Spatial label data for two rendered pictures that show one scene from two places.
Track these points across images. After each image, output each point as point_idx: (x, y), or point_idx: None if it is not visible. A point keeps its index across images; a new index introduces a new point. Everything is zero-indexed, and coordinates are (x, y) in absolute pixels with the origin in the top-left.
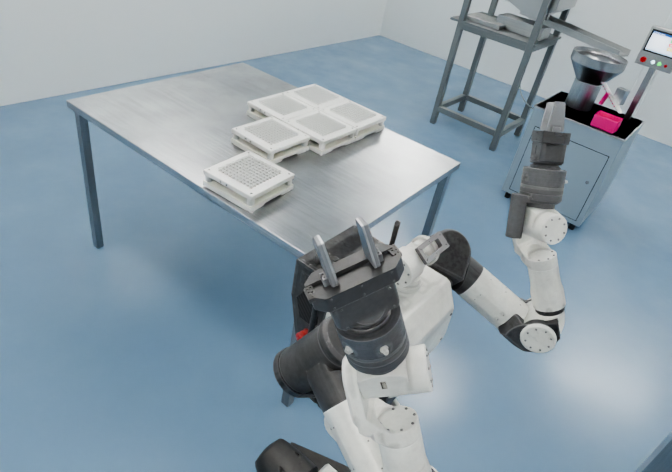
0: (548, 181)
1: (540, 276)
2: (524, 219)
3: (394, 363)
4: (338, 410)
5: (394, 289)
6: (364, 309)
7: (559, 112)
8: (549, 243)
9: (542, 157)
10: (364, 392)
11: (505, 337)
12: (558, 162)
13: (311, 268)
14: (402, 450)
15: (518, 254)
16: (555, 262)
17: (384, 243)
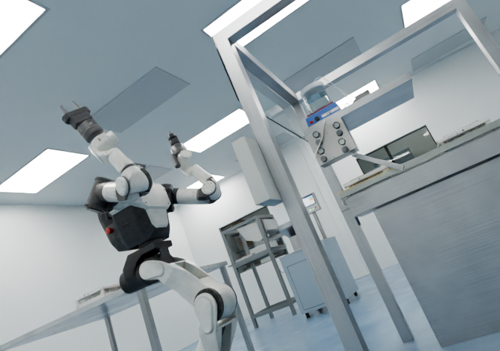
0: (176, 146)
1: (195, 171)
2: (177, 159)
3: (97, 128)
4: (105, 185)
5: (88, 112)
6: (80, 117)
7: (170, 133)
8: (186, 156)
9: (171, 143)
10: (95, 145)
11: (199, 198)
12: (176, 140)
13: None
14: (114, 152)
15: (188, 175)
16: (197, 165)
17: None
